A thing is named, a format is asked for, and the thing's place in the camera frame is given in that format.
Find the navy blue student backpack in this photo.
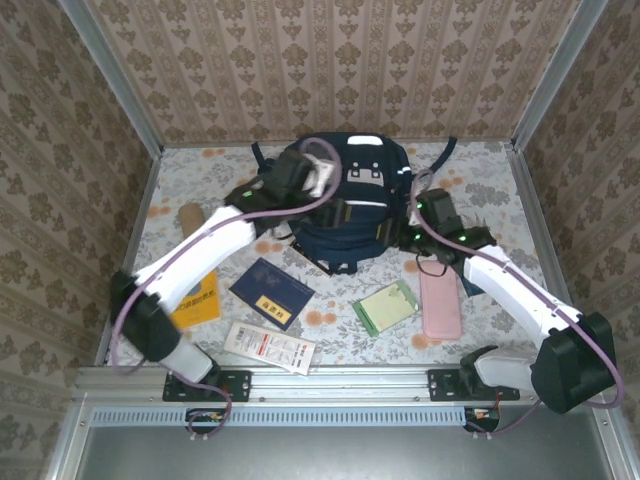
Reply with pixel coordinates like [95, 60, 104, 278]
[249, 130, 459, 276]

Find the pink pencil case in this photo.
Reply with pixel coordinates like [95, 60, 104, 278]
[418, 259, 464, 342]

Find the green notebook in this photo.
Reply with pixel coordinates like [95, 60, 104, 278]
[351, 279, 421, 339]

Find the brown cardboard tube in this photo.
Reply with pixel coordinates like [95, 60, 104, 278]
[177, 203, 207, 237]

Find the navy book with yellow label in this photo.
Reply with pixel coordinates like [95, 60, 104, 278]
[228, 257, 317, 332]

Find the yellow illustrated book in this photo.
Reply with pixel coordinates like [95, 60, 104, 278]
[167, 269, 222, 330]

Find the white packet with red print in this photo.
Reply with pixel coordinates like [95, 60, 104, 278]
[223, 321, 317, 376]

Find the floral white tablecloth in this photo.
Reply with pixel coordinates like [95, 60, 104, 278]
[107, 142, 571, 367]

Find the grey metal shelf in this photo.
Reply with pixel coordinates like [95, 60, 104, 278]
[47, 399, 640, 480]

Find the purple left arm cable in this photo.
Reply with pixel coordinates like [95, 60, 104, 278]
[109, 137, 344, 441]

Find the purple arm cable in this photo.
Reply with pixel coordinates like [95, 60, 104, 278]
[109, 137, 344, 441]
[408, 168, 624, 440]

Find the aluminium table side rail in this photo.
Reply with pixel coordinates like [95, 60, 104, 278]
[94, 147, 164, 369]
[503, 142, 592, 365]

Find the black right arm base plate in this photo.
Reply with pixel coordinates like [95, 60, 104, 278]
[427, 368, 521, 403]

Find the long aluminium base rail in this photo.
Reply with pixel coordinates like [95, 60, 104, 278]
[74, 364, 616, 402]

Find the aluminium frame post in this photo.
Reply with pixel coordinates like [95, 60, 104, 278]
[57, 0, 164, 157]
[509, 0, 609, 151]

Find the slotted white cable duct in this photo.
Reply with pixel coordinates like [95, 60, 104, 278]
[89, 405, 470, 428]

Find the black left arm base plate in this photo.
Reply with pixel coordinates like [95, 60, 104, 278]
[162, 368, 252, 404]

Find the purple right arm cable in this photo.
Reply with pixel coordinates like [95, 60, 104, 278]
[408, 168, 624, 440]

